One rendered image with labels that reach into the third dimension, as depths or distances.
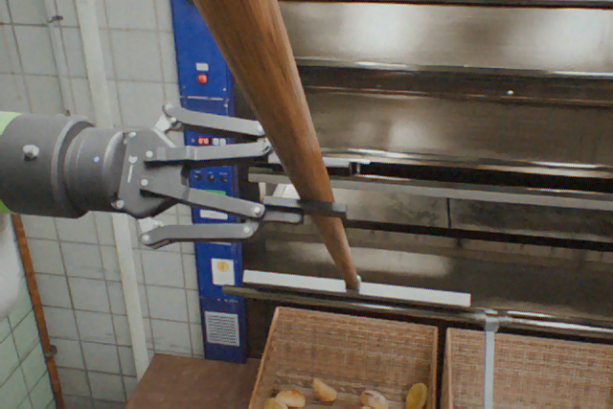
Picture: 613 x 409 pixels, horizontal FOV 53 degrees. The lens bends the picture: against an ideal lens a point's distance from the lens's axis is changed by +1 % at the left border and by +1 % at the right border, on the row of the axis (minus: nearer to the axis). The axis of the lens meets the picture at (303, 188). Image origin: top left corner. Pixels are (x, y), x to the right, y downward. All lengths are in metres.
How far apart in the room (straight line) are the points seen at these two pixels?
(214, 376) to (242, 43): 2.12
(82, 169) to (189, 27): 1.30
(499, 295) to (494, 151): 0.51
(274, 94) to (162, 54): 1.61
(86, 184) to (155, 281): 1.76
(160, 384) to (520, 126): 1.48
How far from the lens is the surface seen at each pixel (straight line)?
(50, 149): 0.56
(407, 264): 2.05
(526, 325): 1.71
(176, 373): 2.37
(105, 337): 2.57
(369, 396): 2.18
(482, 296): 2.09
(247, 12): 0.23
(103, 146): 0.55
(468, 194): 1.74
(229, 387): 2.29
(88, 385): 2.79
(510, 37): 1.76
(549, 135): 1.86
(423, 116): 1.82
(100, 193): 0.55
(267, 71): 0.27
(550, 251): 2.03
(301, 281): 1.53
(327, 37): 1.76
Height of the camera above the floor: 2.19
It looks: 27 degrees down
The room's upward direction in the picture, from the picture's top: straight up
